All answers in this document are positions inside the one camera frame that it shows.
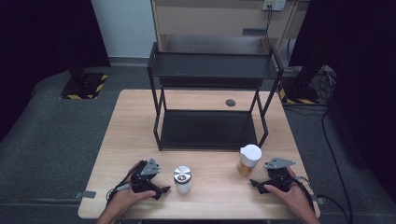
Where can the grey round table grommet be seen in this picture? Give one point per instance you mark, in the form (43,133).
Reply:
(230,103)

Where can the amber jar with white lid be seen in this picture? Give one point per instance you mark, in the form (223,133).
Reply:
(250,157)

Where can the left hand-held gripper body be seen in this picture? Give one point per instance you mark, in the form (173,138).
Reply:
(144,180)

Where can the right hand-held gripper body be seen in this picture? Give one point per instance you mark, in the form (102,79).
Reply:
(278,179)

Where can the person's left hand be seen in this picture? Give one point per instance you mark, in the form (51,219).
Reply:
(126,202)

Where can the person's right hand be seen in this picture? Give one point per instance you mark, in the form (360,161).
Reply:
(294,197)

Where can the beige wooden cabinet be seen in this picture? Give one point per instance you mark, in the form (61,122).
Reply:
(214,21)

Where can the dark curtain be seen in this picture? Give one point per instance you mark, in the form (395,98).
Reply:
(37,46)
(361,62)

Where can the grey tape piece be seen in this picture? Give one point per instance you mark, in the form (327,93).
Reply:
(85,194)
(319,199)

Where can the black two-tier metal rack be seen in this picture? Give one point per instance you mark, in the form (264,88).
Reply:
(207,130)

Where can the glass jar with silver lid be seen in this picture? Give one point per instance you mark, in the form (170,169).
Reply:
(182,182)

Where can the white wall power outlet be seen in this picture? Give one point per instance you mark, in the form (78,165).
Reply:
(274,4)

